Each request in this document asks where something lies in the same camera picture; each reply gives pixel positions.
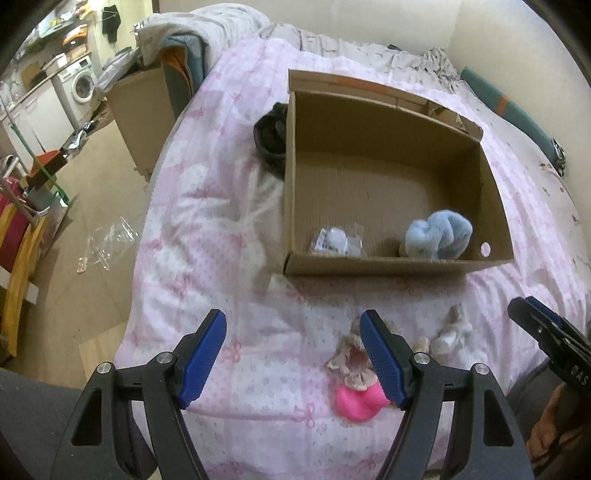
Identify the pink plush toy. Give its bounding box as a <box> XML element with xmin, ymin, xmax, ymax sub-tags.
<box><xmin>335</xmin><ymin>382</ymin><xmax>392</xmax><ymax>423</ymax></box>

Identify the white sock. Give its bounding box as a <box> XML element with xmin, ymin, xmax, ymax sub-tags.
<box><xmin>413</xmin><ymin>304</ymin><xmax>474</xmax><ymax>357</ymax></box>

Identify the light blue plush slipper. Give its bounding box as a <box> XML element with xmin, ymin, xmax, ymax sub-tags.
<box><xmin>399</xmin><ymin>210</ymin><xmax>473</xmax><ymax>260</ymax></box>

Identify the person's right hand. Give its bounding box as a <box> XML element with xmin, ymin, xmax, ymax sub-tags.
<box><xmin>526</xmin><ymin>383</ymin><xmax>590</xmax><ymax>465</ymax></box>

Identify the pink patterned bed quilt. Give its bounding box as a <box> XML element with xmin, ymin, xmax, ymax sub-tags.
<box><xmin>115</xmin><ymin>37</ymin><xmax>590</xmax><ymax>479</ymax></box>

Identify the clear plastic bag on floor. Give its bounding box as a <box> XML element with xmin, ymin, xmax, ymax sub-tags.
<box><xmin>76</xmin><ymin>217</ymin><xmax>138</xmax><ymax>274</ymax></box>

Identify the teal orange pillow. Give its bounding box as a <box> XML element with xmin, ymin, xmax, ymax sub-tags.
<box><xmin>460</xmin><ymin>67</ymin><xmax>566</xmax><ymax>177</ymax></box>

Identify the dark plaid cloth bundle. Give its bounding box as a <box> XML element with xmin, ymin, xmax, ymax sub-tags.
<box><xmin>253</xmin><ymin>102</ymin><xmax>288</xmax><ymax>180</ymax></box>

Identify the red suitcase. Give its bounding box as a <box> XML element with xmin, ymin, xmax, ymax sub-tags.
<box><xmin>0</xmin><ymin>177</ymin><xmax>28</xmax><ymax>272</ymax></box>

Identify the white washing machine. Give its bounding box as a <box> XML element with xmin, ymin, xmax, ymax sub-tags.
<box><xmin>51</xmin><ymin>54</ymin><xmax>100</xmax><ymax>130</ymax></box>

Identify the grey white rolled duvet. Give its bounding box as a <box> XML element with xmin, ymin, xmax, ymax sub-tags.
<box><xmin>137</xmin><ymin>3</ymin><xmax>271</xmax><ymax>71</ymax></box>

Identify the yellow wooden chair frame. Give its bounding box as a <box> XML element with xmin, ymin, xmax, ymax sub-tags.
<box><xmin>1</xmin><ymin>217</ymin><xmax>47</xmax><ymax>357</ymax></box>

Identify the green handled broom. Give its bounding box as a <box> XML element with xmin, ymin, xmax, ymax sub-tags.
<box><xmin>6</xmin><ymin>112</ymin><xmax>70</xmax><ymax>206</ymax></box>

